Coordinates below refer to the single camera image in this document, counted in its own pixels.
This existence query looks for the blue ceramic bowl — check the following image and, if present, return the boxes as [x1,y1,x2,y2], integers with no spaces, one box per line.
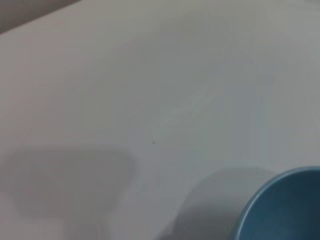
[234,165,320,240]

